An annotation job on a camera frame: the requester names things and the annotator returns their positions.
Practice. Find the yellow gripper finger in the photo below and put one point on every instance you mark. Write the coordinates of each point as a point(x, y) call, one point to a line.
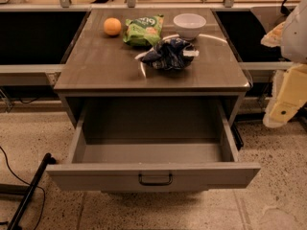
point(289, 94)
point(273, 37)

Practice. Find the blue chip bag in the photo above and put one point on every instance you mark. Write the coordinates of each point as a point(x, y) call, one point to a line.
point(170, 54)

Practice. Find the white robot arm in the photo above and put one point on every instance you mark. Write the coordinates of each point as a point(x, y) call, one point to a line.
point(294, 35)

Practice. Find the green chip bag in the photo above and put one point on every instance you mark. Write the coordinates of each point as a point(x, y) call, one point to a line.
point(143, 31)

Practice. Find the grey drawer cabinet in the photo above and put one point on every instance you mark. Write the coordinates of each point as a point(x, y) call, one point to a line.
point(101, 65)

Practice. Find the open grey top drawer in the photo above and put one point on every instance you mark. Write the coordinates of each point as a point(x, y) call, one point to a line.
point(118, 138)

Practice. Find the white bowl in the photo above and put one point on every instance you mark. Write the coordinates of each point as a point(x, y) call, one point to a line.
point(189, 25)

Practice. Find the orange fruit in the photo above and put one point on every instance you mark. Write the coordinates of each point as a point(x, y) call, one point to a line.
point(112, 26)

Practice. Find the black floor stand leg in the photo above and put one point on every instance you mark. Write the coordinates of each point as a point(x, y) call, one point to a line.
point(27, 191)

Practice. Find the black drawer handle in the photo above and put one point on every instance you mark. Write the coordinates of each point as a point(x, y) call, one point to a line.
point(155, 180)

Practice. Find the metal rail frame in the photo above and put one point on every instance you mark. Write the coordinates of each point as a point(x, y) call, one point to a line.
point(38, 74)

